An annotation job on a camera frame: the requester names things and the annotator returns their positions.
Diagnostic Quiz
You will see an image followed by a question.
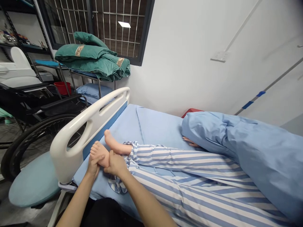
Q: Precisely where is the person's right hand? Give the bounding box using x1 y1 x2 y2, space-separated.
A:
103 151 130 177

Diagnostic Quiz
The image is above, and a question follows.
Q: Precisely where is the person's left hand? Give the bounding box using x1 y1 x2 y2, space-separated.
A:
86 155 105 181

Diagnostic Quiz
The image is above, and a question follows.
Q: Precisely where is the doll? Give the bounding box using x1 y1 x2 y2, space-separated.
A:
90 129 295 227

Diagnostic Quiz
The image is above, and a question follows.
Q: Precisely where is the person's body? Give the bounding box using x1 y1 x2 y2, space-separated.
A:
79 197 145 227

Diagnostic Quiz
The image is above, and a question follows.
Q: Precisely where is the hospital bed with blue sheet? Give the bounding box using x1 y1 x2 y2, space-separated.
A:
48 87 303 227

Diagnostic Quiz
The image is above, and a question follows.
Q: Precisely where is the round light blue cushion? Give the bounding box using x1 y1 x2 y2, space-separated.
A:
8 150 62 208

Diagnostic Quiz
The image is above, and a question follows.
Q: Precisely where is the blue pillow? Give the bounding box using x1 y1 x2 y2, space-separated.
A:
76 83 116 102

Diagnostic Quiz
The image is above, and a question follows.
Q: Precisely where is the black wheelchair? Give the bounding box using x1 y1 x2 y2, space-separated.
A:
0 81 88 183

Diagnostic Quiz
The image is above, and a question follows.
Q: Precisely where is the red bucket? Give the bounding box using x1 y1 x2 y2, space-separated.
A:
54 81 72 96

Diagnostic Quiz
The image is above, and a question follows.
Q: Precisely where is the metal trolley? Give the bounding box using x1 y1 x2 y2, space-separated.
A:
31 58 116 100

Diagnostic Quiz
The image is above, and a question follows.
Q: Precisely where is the folded green quilt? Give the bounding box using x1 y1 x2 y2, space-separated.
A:
55 31 131 82

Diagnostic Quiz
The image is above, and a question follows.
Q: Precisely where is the green plastic stool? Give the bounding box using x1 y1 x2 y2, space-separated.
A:
0 107 14 125

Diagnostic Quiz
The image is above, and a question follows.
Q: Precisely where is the red box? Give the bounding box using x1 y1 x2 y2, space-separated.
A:
181 108 205 119

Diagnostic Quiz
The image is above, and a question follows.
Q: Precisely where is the white commode chair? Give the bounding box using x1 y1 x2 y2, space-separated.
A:
0 46 43 87

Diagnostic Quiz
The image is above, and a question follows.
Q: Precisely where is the barred window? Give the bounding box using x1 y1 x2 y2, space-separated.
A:
38 0 156 67

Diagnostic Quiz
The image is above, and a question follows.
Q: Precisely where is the black metal shelf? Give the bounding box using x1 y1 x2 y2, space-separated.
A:
0 0 56 71

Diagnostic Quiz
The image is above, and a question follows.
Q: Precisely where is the light blue duvet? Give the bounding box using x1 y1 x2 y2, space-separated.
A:
181 110 303 224

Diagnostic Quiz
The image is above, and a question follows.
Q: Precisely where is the metal pole with blue tape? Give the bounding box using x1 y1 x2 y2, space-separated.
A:
234 60 303 116

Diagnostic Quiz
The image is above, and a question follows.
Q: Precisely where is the white wall socket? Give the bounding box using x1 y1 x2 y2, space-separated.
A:
210 51 231 62

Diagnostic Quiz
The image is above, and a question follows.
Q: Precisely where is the white cable conduit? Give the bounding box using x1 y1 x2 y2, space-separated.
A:
223 0 262 53

